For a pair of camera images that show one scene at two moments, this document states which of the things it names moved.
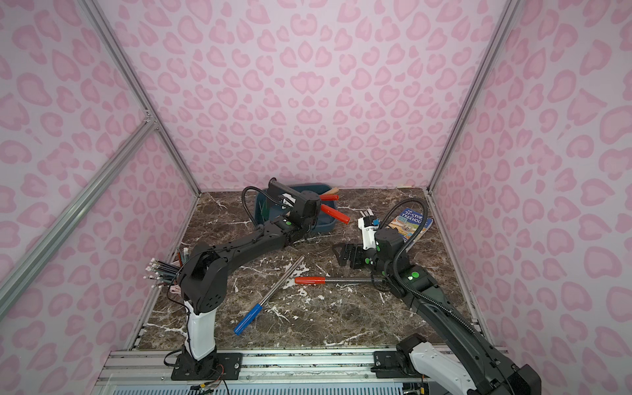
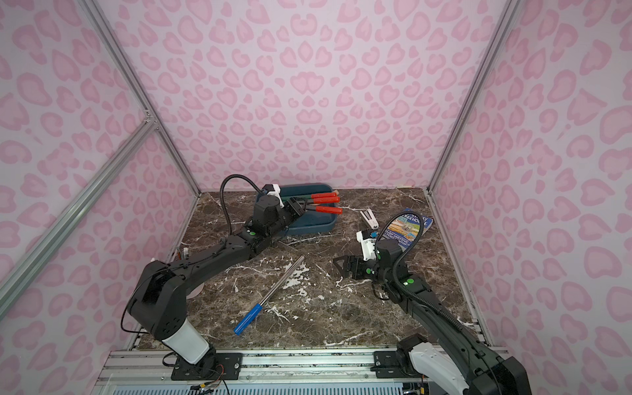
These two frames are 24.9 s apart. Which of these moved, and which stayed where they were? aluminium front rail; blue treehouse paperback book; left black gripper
Moved: left black gripper
Stayed: blue treehouse paperback book; aluminium front rail
